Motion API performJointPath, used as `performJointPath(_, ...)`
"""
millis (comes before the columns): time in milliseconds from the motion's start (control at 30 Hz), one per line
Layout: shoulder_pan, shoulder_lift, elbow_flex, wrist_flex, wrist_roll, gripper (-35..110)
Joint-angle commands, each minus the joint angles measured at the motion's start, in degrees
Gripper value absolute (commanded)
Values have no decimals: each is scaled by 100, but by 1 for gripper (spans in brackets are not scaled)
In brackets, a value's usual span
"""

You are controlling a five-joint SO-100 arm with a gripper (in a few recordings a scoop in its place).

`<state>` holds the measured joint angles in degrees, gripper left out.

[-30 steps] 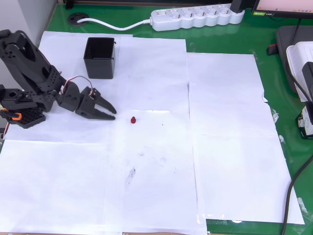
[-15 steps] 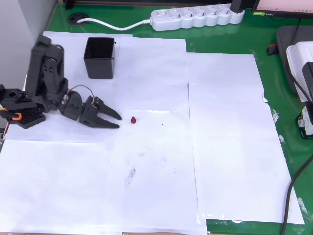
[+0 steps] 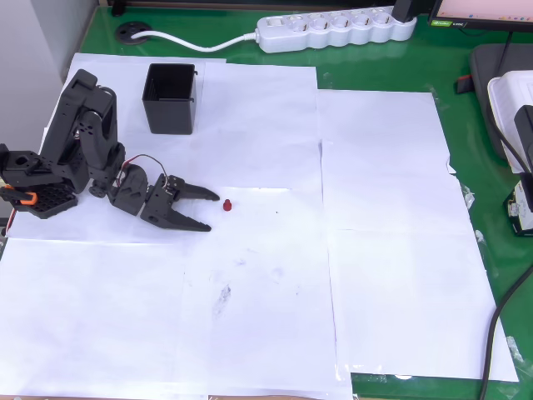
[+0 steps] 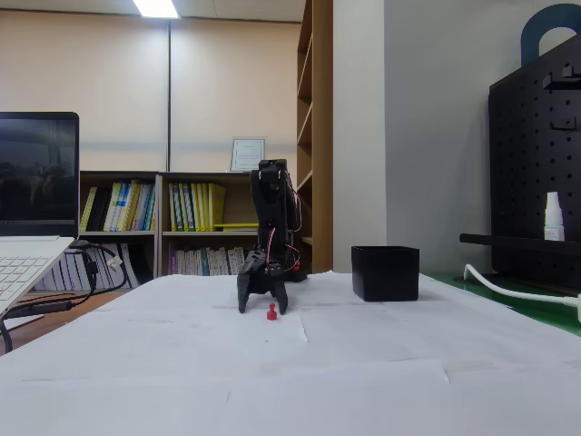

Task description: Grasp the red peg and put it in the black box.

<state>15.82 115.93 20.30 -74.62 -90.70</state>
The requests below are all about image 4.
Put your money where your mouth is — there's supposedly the black laptop cable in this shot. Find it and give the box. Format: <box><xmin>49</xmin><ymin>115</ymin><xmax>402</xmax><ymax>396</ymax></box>
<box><xmin>67</xmin><ymin>240</ymin><xmax>131</xmax><ymax>310</ymax></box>

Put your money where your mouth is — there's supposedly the white power strip cable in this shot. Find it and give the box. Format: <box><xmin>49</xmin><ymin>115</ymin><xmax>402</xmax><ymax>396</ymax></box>
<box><xmin>463</xmin><ymin>263</ymin><xmax>568</xmax><ymax>304</ymax></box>

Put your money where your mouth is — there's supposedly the black square box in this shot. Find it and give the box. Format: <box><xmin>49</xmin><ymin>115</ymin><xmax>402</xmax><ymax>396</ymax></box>
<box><xmin>350</xmin><ymin>245</ymin><xmax>420</xmax><ymax>302</ymax></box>

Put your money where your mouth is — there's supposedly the tall wooden bookshelf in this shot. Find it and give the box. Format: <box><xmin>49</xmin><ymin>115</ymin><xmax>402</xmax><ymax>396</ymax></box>
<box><xmin>296</xmin><ymin>0</ymin><xmax>335</xmax><ymax>273</ymax></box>

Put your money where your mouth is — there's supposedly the white laptop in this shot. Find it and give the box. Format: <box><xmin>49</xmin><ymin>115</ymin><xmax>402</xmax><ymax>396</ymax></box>
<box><xmin>0</xmin><ymin>112</ymin><xmax>81</xmax><ymax>317</ymax></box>

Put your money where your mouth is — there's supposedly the blue arch shaped object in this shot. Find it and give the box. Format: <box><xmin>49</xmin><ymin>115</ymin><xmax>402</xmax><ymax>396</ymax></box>
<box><xmin>520</xmin><ymin>3</ymin><xmax>581</xmax><ymax>67</ymax></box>

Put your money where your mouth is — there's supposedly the black pegboard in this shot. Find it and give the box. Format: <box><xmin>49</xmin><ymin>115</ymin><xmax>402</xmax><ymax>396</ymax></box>
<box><xmin>487</xmin><ymin>31</ymin><xmax>581</xmax><ymax>292</ymax></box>

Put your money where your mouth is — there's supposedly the framed certificate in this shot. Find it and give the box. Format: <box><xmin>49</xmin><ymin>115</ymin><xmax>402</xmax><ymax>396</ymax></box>
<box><xmin>230</xmin><ymin>137</ymin><xmax>268</xmax><ymax>173</ymax></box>

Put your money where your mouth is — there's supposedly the low wooden bookshelf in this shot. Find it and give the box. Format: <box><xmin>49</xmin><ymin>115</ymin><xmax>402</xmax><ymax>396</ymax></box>
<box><xmin>156</xmin><ymin>171</ymin><xmax>291</xmax><ymax>278</ymax></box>
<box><xmin>79</xmin><ymin>171</ymin><xmax>160</xmax><ymax>292</ymax></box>

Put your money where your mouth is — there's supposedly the white paper sheet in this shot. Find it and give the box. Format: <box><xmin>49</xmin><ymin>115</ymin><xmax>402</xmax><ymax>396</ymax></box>
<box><xmin>0</xmin><ymin>308</ymin><xmax>310</xmax><ymax>382</ymax></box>
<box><xmin>226</xmin><ymin>358</ymin><xmax>450</xmax><ymax>436</ymax></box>
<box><xmin>0</xmin><ymin>376</ymin><xmax>231</xmax><ymax>436</ymax></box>
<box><xmin>442</xmin><ymin>353</ymin><xmax>581</xmax><ymax>436</ymax></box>
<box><xmin>90</xmin><ymin>274</ymin><xmax>241</xmax><ymax>314</ymax></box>
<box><xmin>299</xmin><ymin>302</ymin><xmax>581</xmax><ymax>364</ymax></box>

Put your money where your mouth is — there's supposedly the large yellow binder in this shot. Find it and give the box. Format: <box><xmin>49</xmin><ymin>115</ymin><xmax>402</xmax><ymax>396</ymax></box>
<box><xmin>208</xmin><ymin>183</ymin><xmax>227</xmax><ymax>232</ymax></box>

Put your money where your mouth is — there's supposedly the white power strip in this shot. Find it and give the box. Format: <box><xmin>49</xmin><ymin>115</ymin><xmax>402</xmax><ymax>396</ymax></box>
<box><xmin>562</xmin><ymin>292</ymin><xmax>581</xmax><ymax>324</ymax></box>

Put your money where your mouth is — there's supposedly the ceiling light panel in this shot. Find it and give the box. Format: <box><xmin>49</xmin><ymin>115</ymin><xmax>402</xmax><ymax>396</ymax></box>
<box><xmin>132</xmin><ymin>0</ymin><xmax>182</xmax><ymax>19</ymax></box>

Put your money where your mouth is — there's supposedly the red servo wire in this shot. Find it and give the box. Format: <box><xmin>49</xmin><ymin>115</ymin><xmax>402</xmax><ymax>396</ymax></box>
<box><xmin>266</xmin><ymin>179</ymin><xmax>304</xmax><ymax>269</ymax></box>

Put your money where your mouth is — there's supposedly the black pegboard shelf bar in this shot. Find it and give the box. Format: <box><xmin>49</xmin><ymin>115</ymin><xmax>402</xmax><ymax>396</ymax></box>
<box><xmin>458</xmin><ymin>233</ymin><xmax>581</xmax><ymax>255</ymax></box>

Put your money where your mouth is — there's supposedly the white plastic bottle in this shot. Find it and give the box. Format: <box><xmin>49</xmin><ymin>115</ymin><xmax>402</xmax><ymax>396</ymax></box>
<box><xmin>543</xmin><ymin>191</ymin><xmax>567</xmax><ymax>242</ymax></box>

